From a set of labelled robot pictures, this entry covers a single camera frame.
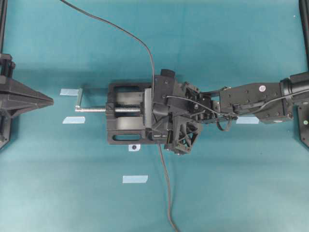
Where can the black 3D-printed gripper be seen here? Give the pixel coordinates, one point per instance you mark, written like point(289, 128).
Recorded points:
point(181, 109)

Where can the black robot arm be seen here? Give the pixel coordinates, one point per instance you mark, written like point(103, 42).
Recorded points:
point(269, 102)

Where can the black multi-port USB hub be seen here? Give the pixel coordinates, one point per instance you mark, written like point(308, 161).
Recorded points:
point(158, 137)

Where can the black bench vise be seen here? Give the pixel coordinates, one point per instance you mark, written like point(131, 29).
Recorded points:
point(126, 121)

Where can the white tape with black screw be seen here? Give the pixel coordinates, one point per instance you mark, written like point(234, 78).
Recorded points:
point(133, 148)

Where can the blue tape strip right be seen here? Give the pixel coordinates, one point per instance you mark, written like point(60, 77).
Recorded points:
point(247, 120)

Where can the blue tape strip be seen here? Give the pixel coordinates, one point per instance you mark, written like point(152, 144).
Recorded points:
point(69, 92)
point(247, 120)
point(74, 120)
point(135, 179)

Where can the blue tape strip bottom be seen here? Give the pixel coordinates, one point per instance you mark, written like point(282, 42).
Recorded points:
point(135, 179)

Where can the silver threaded vise screw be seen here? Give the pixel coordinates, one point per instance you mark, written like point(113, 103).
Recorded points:
point(102, 109)

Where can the blue tape strip middle left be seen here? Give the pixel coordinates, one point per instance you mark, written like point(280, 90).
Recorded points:
point(74, 120)

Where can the blue tape strip upper left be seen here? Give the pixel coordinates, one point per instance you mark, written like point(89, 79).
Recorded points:
point(69, 92)

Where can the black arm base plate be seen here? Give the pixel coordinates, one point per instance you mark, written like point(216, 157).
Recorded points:
point(303, 121)

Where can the black frame post right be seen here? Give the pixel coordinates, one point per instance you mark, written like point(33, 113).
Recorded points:
point(304, 13)

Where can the black frame post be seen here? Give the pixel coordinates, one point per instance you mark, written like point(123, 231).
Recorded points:
point(304, 13)
point(3, 12)

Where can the black frame post left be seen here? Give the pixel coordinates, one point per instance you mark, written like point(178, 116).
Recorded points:
point(3, 12)

